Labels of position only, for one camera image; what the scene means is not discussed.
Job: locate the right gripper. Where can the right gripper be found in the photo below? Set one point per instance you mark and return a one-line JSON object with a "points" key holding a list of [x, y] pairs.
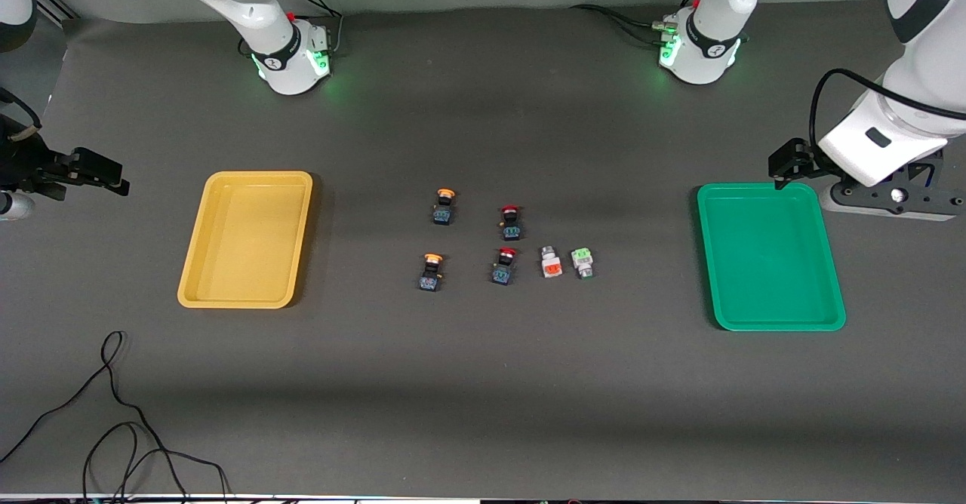
{"points": [[29, 161]]}

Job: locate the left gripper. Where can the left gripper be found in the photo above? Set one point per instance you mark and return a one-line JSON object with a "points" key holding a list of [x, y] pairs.
{"points": [[803, 158]]}

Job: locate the white green button switch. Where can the white green button switch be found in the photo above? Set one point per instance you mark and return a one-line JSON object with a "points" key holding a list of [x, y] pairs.
{"points": [[582, 262]]}

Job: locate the white orange button switch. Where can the white orange button switch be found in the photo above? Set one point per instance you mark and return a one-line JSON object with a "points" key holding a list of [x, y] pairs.
{"points": [[551, 264]]}

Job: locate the yellow push button switch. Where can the yellow push button switch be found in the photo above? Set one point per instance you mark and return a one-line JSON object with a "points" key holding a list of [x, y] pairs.
{"points": [[430, 274], [444, 210]]}

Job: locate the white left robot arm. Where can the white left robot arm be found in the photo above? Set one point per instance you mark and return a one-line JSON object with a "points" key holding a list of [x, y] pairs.
{"points": [[717, 36]]}

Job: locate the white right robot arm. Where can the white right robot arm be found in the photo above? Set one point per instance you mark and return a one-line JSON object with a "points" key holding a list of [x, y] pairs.
{"points": [[264, 6]]}

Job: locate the green plastic tray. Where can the green plastic tray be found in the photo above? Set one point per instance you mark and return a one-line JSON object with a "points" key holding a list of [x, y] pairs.
{"points": [[770, 262]]}

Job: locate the yellow plastic tray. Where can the yellow plastic tray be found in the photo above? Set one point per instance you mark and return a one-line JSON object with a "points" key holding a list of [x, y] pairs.
{"points": [[249, 240]]}

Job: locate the dark grey table mat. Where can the dark grey table mat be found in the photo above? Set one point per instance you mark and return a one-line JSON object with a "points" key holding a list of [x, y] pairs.
{"points": [[483, 383]]}

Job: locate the aluminium frame rail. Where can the aluminium frame rail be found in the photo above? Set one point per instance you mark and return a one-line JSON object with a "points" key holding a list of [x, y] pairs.
{"points": [[54, 4]]}

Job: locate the red push button switch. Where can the red push button switch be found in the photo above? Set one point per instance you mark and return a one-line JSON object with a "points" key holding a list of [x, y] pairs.
{"points": [[504, 268], [511, 223]]}

